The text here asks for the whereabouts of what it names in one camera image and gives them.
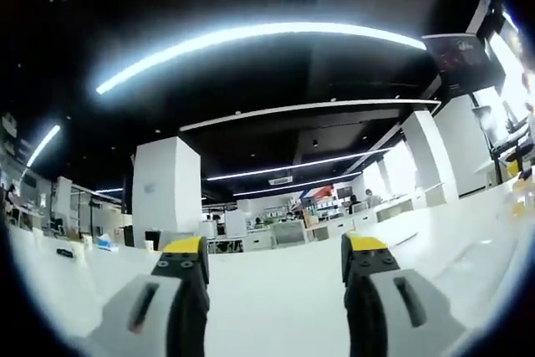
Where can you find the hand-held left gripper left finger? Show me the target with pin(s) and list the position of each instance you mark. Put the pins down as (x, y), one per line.
(175, 286)

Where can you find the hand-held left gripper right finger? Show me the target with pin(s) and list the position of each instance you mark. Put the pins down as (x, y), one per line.
(376, 290)

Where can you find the blue tissue pack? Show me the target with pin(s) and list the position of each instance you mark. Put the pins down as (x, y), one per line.
(106, 242)

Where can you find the white square pillar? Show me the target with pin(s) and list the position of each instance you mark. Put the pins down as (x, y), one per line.
(167, 185)

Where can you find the white office cabinet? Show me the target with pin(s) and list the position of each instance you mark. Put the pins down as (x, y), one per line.
(288, 233)

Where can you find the small black object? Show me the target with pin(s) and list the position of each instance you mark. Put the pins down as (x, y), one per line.
(66, 253)

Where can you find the white slanted pillar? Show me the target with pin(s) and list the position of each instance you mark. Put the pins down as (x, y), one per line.
(426, 156)

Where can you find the short ceiling light strip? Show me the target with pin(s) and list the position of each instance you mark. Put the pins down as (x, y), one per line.
(42, 144)

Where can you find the yellow and black stand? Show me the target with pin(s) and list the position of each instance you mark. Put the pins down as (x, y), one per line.
(516, 152)

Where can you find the long ceiling light strip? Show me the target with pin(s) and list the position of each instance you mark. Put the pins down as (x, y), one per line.
(251, 45)

